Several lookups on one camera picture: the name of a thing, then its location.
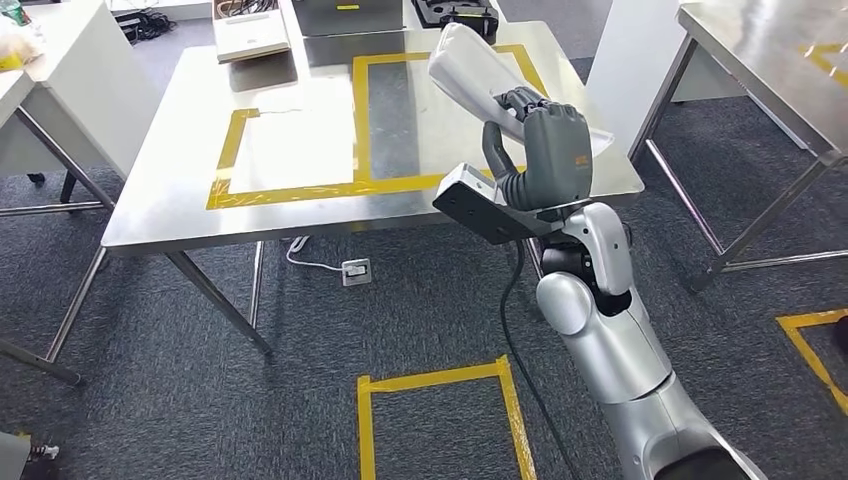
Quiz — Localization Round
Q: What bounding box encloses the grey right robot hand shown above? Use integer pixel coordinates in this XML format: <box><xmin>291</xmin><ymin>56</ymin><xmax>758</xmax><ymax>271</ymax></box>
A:
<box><xmin>481</xmin><ymin>86</ymin><xmax>594</xmax><ymax>213</ymax></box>

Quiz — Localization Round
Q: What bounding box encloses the white curved plastic part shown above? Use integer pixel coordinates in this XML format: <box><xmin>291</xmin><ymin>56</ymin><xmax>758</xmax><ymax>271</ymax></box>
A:
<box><xmin>427</xmin><ymin>23</ymin><xmax>615</xmax><ymax>160</ymax></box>

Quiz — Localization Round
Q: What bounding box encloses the steel workbench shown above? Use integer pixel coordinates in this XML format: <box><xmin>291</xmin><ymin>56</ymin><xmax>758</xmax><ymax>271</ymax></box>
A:
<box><xmin>0</xmin><ymin>19</ymin><xmax>645</xmax><ymax>387</ymax></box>

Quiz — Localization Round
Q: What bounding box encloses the yellow tape outline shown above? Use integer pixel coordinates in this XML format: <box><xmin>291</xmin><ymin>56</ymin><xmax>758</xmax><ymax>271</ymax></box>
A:
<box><xmin>205</xmin><ymin>42</ymin><xmax>551</xmax><ymax>212</ymax></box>

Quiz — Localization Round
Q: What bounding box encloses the white floor socket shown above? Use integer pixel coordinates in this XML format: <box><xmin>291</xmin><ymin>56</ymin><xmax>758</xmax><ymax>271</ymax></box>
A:
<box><xmin>341</xmin><ymin>258</ymin><xmax>372</xmax><ymax>287</ymax></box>

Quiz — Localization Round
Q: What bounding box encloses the steel table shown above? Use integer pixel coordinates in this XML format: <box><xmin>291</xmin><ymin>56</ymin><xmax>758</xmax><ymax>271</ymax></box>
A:
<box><xmin>627</xmin><ymin>0</ymin><xmax>848</xmax><ymax>294</ymax></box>

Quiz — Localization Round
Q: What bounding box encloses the grey metal box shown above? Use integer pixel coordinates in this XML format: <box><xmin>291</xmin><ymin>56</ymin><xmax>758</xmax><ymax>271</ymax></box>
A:
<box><xmin>291</xmin><ymin>0</ymin><xmax>405</xmax><ymax>38</ymax></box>

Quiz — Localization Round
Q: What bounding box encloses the white flat box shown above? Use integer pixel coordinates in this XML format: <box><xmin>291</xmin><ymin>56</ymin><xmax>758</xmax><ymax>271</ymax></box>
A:
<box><xmin>213</xmin><ymin>0</ymin><xmax>291</xmax><ymax>64</ymax></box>

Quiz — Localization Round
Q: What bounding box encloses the clear plastic bag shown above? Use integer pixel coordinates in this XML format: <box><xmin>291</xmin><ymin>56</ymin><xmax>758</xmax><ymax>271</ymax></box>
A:
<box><xmin>0</xmin><ymin>16</ymin><xmax>44</xmax><ymax>71</ymax></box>

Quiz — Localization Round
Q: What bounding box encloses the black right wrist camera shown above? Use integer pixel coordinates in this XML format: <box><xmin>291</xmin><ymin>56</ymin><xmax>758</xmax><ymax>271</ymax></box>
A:
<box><xmin>431</xmin><ymin>163</ymin><xmax>564</xmax><ymax>246</ymax></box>

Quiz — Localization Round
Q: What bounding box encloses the black camera cable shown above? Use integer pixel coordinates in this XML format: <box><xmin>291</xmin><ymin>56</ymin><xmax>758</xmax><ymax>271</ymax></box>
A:
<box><xmin>498</xmin><ymin>239</ymin><xmax>584</xmax><ymax>480</ymax></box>

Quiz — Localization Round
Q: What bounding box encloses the white power cable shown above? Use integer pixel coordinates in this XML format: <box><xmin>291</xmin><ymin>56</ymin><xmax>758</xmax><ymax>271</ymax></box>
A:
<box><xmin>286</xmin><ymin>236</ymin><xmax>346</xmax><ymax>273</ymax></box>

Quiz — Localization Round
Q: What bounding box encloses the black cable bundle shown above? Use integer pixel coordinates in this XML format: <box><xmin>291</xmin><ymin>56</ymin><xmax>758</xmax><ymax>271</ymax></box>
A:
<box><xmin>115</xmin><ymin>6</ymin><xmax>177</xmax><ymax>41</ymax></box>

